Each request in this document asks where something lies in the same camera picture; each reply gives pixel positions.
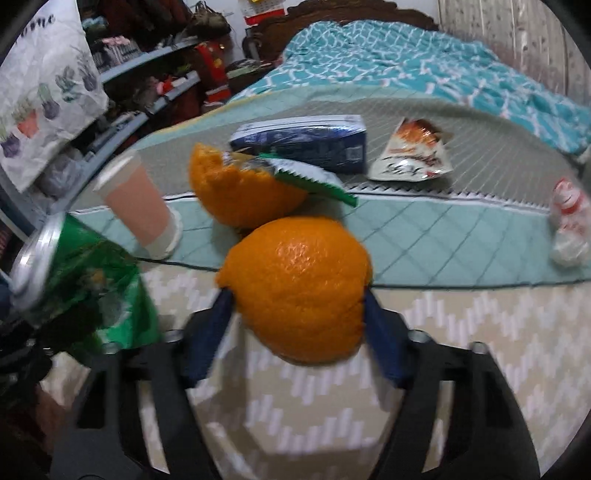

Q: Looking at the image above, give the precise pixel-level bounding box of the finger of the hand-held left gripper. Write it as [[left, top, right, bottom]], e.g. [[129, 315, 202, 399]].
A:
[[0, 318, 54, 411]]

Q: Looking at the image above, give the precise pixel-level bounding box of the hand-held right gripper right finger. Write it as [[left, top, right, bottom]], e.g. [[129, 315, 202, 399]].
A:
[[362, 287, 542, 480]]

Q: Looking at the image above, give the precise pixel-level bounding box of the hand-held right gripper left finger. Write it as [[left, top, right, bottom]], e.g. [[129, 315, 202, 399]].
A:
[[48, 288, 241, 480]]

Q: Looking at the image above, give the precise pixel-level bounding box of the large orange peel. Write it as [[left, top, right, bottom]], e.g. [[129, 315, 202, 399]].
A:
[[216, 215, 374, 366]]

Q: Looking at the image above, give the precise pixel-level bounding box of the green soda can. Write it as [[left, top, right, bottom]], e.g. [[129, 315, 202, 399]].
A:
[[9, 211, 163, 366]]

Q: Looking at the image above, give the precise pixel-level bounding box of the pink paper cup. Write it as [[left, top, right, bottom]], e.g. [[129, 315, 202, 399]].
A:
[[92, 150, 184, 260]]

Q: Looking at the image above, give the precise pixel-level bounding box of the dark blue drink carton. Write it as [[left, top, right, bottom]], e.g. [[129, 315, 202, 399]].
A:
[[229, 114, 369, 175]]

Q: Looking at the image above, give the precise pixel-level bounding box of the small white drink bottle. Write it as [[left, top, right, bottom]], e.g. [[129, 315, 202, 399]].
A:
[[549, 177, 591, 269]]

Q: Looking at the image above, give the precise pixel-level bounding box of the person's left forearm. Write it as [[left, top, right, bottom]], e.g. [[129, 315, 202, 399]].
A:
[[18, 388, 75, 467]]

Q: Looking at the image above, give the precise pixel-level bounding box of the patchwork bed sheet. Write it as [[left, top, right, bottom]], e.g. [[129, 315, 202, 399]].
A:
[[44, 87, 591, 480]]

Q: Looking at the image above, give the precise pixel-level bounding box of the torn orange peel half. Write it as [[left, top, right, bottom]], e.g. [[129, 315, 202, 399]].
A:
[[189, 142, 311, 230]]

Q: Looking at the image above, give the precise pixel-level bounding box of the green silver snack wrapper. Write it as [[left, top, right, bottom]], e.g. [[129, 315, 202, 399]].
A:
[[222, 151, 360, 208]]

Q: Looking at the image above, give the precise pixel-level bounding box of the white orange snack packet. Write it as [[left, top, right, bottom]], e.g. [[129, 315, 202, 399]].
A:
[[368, 117, 455, 182]]

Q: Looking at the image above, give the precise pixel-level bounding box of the grey storage shelf rack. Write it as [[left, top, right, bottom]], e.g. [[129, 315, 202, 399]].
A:
[[55, 0, 234, 195]]

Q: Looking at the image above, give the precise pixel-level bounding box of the red gift bag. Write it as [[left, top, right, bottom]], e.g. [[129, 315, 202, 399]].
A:
[[195, 41, 232, 106]]

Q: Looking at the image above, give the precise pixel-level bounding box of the potted plant printed cloth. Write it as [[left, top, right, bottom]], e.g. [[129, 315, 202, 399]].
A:
[[0, 0, 110, 193]]

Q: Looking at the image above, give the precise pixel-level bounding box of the teal patterned quilt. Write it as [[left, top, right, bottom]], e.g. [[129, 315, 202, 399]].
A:
[[276, 20, 591, 156]]

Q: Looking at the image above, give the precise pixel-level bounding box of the leaf patterned curtain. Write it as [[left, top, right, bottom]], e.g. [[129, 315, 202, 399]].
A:
[[438, 0, 575, 95]]

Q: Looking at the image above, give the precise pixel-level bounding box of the carved wooden headboard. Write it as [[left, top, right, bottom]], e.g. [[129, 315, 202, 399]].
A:
[[248, 0, 440, 62]]

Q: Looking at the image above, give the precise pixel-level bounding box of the red wall calendar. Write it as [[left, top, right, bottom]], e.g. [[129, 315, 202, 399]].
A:
[[243, 0, 279, 27]]

